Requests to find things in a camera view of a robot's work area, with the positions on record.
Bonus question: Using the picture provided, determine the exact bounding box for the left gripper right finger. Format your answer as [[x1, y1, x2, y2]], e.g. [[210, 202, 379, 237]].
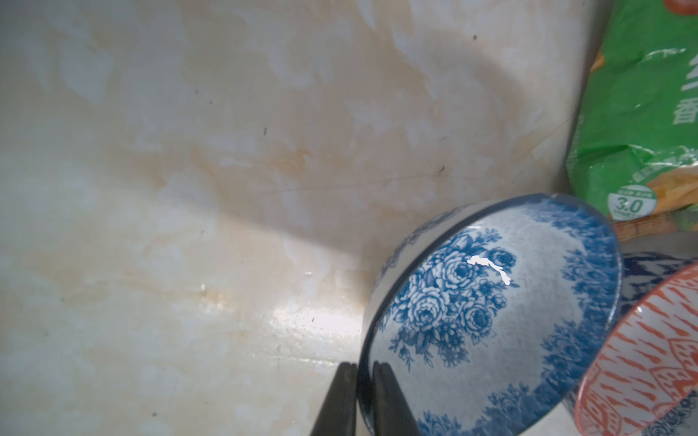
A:
[[373, 363, 420, 436]]

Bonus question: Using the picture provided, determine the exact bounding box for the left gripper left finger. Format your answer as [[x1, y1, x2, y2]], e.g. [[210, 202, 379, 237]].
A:
[[310, 362, 358, 436]]

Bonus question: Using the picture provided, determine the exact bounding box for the blue floral bowl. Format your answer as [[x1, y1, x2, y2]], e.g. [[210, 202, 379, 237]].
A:
[[357, 194, 623, 435]]

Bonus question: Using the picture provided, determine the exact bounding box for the red patterned bowl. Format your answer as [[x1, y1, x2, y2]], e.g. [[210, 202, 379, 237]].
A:
[[565, 252, 697, 435]]

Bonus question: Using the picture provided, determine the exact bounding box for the green snack bag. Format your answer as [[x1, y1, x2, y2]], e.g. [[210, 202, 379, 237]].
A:
[[566, 0, 697, 241]]

